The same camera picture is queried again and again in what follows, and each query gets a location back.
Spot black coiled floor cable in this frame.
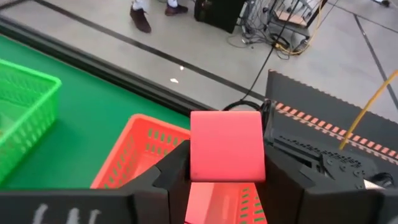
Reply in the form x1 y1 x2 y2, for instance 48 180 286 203
222 0 305 112

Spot green plastic basket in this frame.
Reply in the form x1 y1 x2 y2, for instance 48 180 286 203
0 58 62 184

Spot red plastic basket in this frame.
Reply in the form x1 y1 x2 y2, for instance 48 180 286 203
90 113 268 224

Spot red square block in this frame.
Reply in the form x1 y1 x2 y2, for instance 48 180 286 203
184 182 242 224

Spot black equipment case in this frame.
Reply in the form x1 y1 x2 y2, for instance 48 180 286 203
194 0 246 34

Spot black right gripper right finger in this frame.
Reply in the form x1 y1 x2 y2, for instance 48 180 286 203
256 144 384 224

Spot metal cart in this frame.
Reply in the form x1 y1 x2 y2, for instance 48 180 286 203
242 0 329 54

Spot yellow floor cable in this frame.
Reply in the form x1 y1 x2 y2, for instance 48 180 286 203
338 68 398 151

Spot person's foot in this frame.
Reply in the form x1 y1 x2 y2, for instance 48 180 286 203
164 2 189 17
129 6 152 34

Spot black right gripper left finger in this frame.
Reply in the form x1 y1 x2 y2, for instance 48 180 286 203
123 139 192 224

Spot red arch block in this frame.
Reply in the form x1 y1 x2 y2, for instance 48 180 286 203
189 110 267 183

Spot tangled floor cables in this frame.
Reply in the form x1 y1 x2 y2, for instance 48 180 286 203
226 17 315 60

